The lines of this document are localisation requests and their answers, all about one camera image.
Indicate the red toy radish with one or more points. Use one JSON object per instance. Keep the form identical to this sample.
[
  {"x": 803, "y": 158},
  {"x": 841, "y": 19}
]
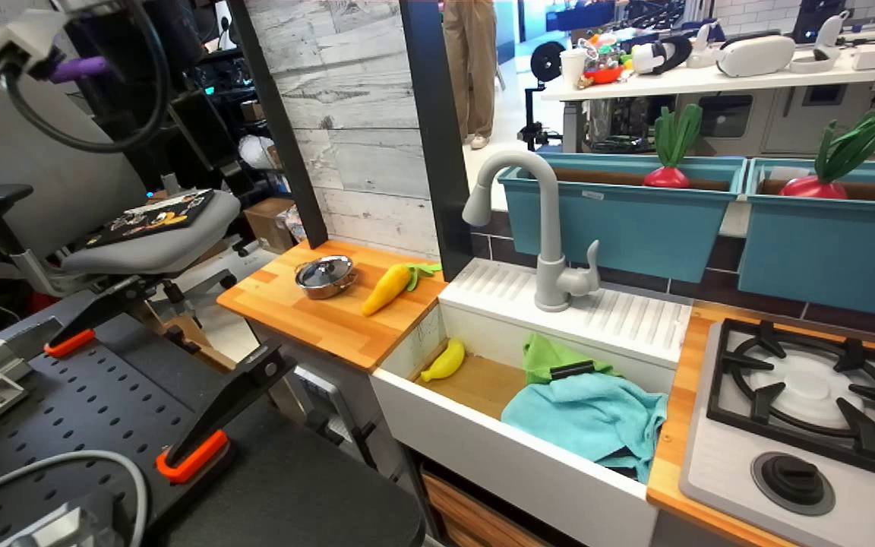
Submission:
[
  {"x": 835, "y": 161},
  {"x": 677, "y": 142}
]

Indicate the white background table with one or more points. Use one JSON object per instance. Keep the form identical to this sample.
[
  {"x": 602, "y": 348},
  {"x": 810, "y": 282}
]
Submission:
[{"x": 699, "y": 79}]

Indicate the white toy sink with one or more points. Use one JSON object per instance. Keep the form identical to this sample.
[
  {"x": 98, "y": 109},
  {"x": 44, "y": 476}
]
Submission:
[{"x": 500, "y": 456}]

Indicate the yellow toy banana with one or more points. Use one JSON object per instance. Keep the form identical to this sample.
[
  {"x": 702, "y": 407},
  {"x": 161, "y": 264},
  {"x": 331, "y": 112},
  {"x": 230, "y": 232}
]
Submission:
[{"x": 446, "y": 364}]

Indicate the grey wood plank panel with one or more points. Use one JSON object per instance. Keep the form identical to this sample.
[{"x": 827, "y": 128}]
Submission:
[{"x": 357, "y": 131}]

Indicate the wooden butcher block counter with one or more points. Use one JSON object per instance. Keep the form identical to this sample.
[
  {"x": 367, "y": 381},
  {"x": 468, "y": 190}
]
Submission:
[{"x": 327, "y": 321}]

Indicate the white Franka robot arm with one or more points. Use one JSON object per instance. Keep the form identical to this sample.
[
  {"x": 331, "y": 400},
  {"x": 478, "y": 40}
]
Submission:
[{"x": 13, "y": 40}]

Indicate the small steel pot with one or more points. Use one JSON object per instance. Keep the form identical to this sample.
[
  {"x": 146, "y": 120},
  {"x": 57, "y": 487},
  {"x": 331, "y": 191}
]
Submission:
[{"x": 323, "y": 282}]

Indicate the grey toy stove top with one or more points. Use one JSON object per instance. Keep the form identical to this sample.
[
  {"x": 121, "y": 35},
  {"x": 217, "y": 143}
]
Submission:
[{"x": 814, "y": 406}]

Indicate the teal planter box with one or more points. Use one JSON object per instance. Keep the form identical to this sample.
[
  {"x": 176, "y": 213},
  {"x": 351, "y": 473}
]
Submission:
[
  {"x": 620, "y": 230},
  {"x": 835, "y": 252}
]

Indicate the wooden counter around stove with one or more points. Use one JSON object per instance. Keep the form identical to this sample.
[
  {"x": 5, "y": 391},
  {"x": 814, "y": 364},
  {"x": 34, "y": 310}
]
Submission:
[{"x": 681, "y": 406}]

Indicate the black perforated table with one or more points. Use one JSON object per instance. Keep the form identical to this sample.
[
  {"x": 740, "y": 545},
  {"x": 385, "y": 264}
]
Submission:
[{"x": 287, "y": 496}]

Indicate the grey toy faucet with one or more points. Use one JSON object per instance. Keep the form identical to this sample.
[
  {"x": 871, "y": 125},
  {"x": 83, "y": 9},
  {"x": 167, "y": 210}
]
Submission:
[{"x": 547, "y": 275}]

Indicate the standing person khaki clothes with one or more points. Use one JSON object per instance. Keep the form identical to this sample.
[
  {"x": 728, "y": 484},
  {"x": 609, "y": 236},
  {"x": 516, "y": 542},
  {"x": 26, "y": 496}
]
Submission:
[{"x": 468, "y": 63}]

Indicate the black frame post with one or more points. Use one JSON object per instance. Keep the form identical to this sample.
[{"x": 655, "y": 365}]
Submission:
[
  {"x": 275, "y": 131},
  {"x": 440, "y": 131}
]

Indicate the teal cloth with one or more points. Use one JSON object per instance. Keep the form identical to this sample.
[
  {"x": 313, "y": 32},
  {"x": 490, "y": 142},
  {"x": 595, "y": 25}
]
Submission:
[{"x": 590, "y": 419}]

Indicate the grey office chair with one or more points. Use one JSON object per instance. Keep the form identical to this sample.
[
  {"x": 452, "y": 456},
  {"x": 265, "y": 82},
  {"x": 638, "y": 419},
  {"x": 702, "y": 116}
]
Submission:
[{"x": 145, "y": 246}]

